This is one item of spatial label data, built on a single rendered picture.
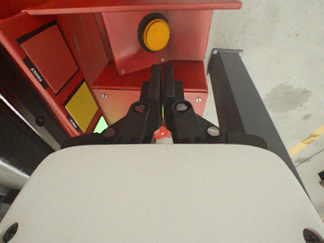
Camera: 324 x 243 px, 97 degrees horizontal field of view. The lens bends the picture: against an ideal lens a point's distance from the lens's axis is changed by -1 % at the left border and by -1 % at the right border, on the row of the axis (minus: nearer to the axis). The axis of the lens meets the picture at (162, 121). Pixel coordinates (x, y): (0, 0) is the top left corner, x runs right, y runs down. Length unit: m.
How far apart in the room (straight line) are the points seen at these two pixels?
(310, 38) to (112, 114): 1.13
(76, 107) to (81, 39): 0.23
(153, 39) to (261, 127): 0.48
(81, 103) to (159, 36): 0.13
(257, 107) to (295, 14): 0.58
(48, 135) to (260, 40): 1.05
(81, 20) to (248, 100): 0.59
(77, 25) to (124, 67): 0.19
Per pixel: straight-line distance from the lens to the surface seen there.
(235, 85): 0.74
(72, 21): 0.38
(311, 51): 1.26
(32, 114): 0.30
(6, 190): 0.47
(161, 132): 0.21
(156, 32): 0.22
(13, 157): 0.29
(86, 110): 0.21
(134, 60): 0.23
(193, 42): 0.24
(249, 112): 0.63
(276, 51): 1.15
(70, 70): 0.19
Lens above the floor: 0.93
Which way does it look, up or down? 40 degrees down
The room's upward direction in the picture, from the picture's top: 172 degrees counter-clockwise
